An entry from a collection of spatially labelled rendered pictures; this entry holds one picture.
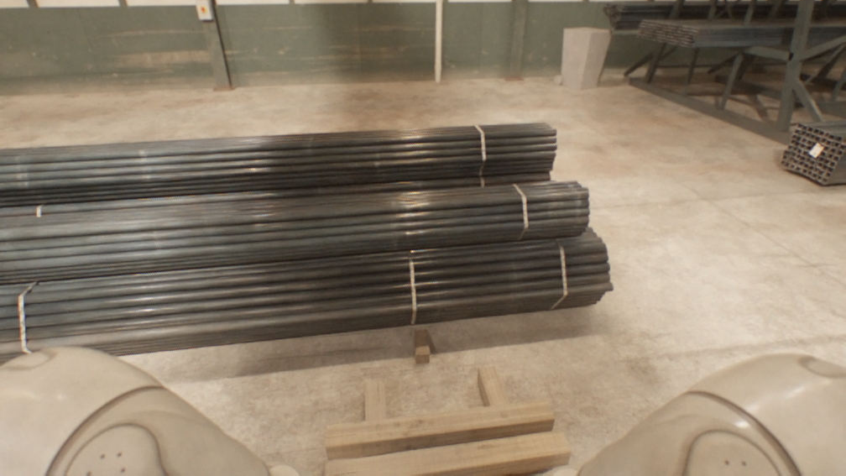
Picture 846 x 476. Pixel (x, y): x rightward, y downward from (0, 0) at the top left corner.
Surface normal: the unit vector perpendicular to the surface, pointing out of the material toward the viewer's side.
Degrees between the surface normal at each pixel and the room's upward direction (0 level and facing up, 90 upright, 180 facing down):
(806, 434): 24
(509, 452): 0
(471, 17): 90
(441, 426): 0
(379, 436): 0
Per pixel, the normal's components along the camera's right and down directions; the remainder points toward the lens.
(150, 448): 0.66, -0.73
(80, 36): 0.14, 0.48
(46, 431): -0.03, -0.57
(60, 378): 0.01, -0.92
